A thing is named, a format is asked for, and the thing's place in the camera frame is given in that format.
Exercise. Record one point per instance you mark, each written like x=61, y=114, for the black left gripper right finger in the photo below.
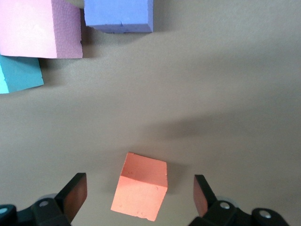
x=211, y=209

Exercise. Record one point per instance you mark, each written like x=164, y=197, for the purple foam cube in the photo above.
x=117, y=14

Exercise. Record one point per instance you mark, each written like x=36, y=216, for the orange foam cube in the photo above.
x=141, y=188

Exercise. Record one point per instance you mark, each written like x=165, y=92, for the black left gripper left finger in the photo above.
x=68, y=200

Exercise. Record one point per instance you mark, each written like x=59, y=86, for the pink foam cube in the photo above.
x=35, y=28

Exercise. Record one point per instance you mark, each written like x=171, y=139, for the blue foam cube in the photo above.
x=18, y=75

